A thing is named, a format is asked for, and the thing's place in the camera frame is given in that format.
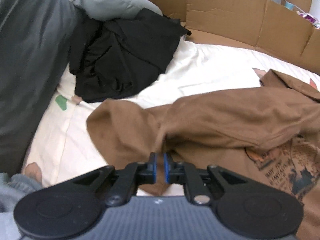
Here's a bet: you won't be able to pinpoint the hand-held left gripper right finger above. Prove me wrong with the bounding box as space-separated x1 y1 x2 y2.
163 152 250 205

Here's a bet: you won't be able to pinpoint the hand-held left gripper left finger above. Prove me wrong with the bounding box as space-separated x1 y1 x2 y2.
72 152 158 207

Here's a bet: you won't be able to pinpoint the brown printed t-shirt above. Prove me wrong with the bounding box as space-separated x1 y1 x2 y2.
86 69 320 240

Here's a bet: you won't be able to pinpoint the cream bear-print bed sheet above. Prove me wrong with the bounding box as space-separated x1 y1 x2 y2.
21 40 320 198

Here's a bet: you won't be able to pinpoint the crumpled black garment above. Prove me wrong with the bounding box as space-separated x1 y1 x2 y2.
69 7 192 104

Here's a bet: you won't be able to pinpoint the grey jeans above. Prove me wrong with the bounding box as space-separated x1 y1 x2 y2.
0 172 44 240

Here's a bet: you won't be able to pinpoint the dark green garment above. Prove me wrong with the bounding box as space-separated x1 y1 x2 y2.
0 0 83 175

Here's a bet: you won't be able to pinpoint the flattened cardboard box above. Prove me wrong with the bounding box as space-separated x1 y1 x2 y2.
125 0 320 75

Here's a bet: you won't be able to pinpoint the grey neck pillow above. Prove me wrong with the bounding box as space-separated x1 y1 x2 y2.
70 0 163 22

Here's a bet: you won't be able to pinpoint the purple and white tissue pack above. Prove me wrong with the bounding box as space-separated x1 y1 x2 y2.
297 11 320 30

